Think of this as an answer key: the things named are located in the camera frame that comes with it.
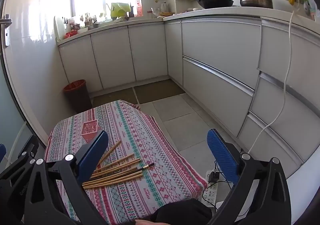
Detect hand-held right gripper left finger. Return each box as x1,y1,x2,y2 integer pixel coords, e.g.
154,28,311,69
19,130,109,225

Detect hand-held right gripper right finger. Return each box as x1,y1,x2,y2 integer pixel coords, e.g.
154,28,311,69
206,129,292,225

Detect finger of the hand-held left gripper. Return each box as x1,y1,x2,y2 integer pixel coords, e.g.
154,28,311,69
0,136,40,225
0,143,7,164

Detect bunch of wooden chopsticks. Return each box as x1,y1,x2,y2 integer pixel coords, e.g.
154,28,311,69
82,140,143,189

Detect pink plastic basket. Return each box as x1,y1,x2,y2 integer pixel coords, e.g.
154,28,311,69
79,119,99,137

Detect dark wooden chopstick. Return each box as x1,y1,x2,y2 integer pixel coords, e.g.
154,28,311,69
117,163,155,178

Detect black power adapter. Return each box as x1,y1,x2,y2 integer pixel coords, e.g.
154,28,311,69
209,171,221,183

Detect white power strip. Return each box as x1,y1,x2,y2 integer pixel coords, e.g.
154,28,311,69
200,169,232,207

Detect patterned striped tablecloth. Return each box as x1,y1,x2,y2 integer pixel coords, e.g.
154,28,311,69
44,100,208,225

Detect dark red trash bin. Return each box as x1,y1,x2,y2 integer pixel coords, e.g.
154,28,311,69
63,79,93,113

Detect olive floor mat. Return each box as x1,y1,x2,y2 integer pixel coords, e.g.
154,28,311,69
92,87,139,109
133,78,186,104

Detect person's dark clothing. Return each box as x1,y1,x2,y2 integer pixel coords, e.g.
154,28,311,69
152,198,213,225

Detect white kitchen cabinets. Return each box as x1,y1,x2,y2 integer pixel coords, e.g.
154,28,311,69
57,7,320,180

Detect white cutting board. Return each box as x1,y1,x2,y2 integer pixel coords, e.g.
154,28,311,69
53,16,66,41

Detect metal door handle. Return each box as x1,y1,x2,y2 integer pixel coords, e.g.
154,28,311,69
0,14,13,47

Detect white cable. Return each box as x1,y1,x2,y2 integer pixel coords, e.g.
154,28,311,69
246,9,301,153

